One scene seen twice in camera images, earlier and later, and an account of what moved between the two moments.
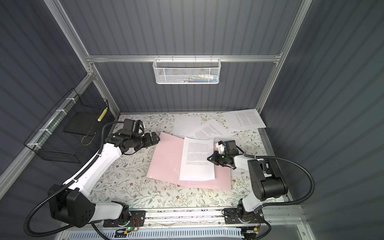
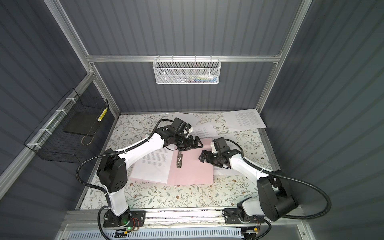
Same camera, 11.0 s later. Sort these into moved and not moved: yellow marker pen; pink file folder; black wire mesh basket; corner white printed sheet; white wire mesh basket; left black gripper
Moved: left black gripper; pink file folder
Not moved: white wire mesh basket; yellow marker pen; corner white printed sheet; black wire mesh basket
